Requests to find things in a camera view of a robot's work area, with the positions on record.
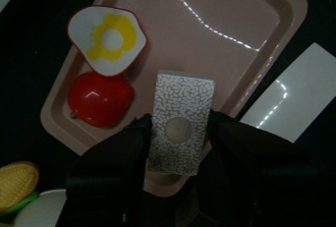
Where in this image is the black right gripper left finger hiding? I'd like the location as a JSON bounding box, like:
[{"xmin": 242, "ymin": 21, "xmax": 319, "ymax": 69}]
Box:
[{"xmin": 56, "ymin": 113, "xmax": 154, "ymax": 227}]

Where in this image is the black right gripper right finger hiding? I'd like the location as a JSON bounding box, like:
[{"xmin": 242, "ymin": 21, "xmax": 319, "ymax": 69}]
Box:
[{"xmin": 206, "ymin": 108, "xmax": 336, "ymax": 227}]

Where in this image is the white speckled toy rice block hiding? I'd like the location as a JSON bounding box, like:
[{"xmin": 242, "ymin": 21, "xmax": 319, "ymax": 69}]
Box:
[{"xmin": 146, "ymin": 70, "xmax": 216, "ymax": 176}]

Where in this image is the white plate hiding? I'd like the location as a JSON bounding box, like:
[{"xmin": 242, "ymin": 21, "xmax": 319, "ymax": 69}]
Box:
[{"xmin": 12, "ymin": 189, "xmax": 68, "ymax": 227}]

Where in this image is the red toy tomato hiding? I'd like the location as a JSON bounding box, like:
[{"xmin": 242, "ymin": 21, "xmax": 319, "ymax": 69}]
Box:
[{"xmin": 66, "ymin": 71, "xmax": 135, "ymax": 129}]

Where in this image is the yellow toy corn cob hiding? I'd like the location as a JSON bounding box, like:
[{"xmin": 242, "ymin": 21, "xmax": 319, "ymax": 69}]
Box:
[{"xmin": 0, "ymin": 160, "xmax": 42, "ymax": 215}]

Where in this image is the white rectangular card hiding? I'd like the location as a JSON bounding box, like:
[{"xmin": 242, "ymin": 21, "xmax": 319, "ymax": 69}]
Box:
[{"xmin": 239, "ymin": 42, "xmax": 336, "ymax": 143}]

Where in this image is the toy fried egg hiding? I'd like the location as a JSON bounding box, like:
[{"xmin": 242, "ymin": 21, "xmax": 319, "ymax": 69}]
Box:
[{"xmin": 66, "ymin": 5, "xmax": 148, "ymax": 78}]

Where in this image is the pink plastic tray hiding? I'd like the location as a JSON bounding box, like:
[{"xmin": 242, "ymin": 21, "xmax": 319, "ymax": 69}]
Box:
[{"xmin": 40, "ymin": 0, "xmax": 308, "ymax": 199}]

